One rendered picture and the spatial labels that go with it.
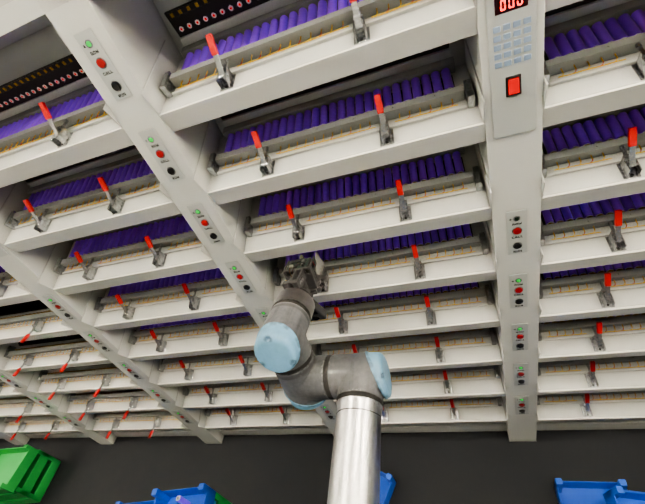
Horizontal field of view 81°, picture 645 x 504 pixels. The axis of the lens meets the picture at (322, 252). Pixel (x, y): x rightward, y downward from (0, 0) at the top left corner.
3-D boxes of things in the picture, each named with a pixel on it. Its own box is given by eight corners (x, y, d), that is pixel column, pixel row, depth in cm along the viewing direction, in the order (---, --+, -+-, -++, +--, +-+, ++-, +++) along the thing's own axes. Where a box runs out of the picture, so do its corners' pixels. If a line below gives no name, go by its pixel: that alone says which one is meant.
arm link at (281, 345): (262, 378, 76) (242, 341, 72) (280, 335, 87) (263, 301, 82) (305, 374, 73) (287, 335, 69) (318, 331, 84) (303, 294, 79)
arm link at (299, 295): (316, 328, 83) (276, 332, 86) (320, 314, 87) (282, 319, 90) (303, 295, 79) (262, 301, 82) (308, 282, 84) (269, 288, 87)
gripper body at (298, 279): (316, 254, 93) (304, 281, 83) (326, 282, 97) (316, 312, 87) (287, 259, 96) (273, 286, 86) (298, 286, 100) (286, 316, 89)
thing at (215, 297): (251, 311, 117) (227, 293, 106) (103, 331, 136) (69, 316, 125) (259, 255, 128) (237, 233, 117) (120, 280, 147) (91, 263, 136)
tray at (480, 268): (496, 279, 95) (496, 261, 88) (279, 308, 114) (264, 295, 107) (480, 215, 106) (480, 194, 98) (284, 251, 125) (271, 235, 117)
